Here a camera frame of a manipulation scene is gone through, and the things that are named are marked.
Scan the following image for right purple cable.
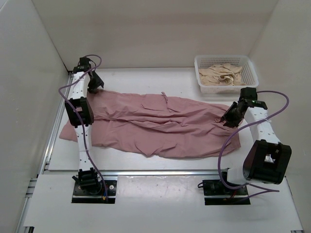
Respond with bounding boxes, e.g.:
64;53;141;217
217;90;291;197

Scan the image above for aluminium front rail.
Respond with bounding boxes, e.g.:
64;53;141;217
101;169;219;176

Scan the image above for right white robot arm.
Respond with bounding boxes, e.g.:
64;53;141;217
218;87;292;194

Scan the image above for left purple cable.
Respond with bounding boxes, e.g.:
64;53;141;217
58;54;109;197

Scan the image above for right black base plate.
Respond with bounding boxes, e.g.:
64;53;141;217
197;180;251;206

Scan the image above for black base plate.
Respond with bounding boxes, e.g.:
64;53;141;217
71;180;118;204
197;180;251;206

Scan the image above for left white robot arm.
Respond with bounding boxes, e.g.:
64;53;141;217
64;54;107;195

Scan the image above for pink trousers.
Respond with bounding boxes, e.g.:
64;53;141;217
59;88;242;160

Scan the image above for beige trousers in basket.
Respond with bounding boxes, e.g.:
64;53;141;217
198;63;245;86

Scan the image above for white plastic basket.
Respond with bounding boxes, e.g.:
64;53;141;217
194;55;259;94

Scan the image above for purple cable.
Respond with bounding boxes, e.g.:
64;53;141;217
58;54;109;197
217;90;291;197

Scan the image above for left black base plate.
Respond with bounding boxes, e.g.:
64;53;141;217
71;180;118;204

